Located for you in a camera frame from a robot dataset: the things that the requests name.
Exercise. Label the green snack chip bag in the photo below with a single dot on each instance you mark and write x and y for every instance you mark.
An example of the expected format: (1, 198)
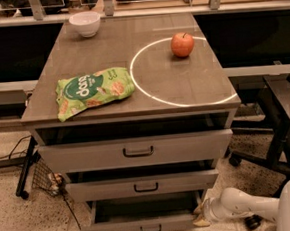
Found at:
(77, 94)

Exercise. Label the grey bottom drawer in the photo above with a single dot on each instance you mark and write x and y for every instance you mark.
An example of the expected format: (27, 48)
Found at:
(165, 212)

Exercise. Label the grey drawer cabinet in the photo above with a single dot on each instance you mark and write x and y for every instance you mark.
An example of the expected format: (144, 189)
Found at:
(135, 119)

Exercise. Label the grey drawer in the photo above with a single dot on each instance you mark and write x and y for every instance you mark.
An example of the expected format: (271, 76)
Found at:
(114, 154)
(165, 212)
(139, 186)

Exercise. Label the grey middle drawer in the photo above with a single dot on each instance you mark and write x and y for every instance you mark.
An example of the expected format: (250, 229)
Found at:
(139, 186)

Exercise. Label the black office chair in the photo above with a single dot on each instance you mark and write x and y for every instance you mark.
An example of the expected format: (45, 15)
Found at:
(274, 100)

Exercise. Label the grey top drawer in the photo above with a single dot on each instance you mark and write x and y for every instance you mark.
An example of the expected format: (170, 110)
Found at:
(114, 154)

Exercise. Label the red apple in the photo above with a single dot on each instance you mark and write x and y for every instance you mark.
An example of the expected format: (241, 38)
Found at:
(182, 44)

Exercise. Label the black wire basket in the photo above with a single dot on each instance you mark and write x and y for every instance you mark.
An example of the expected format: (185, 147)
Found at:
(46, 180)

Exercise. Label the white ceramic bowl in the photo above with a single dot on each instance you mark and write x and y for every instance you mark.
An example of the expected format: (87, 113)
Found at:
(85, 23)

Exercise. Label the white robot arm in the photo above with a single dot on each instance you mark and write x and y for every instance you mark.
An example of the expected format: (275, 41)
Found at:
(233, 204)

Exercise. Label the foam gripper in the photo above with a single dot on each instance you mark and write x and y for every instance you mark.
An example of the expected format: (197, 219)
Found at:
(210, 210)

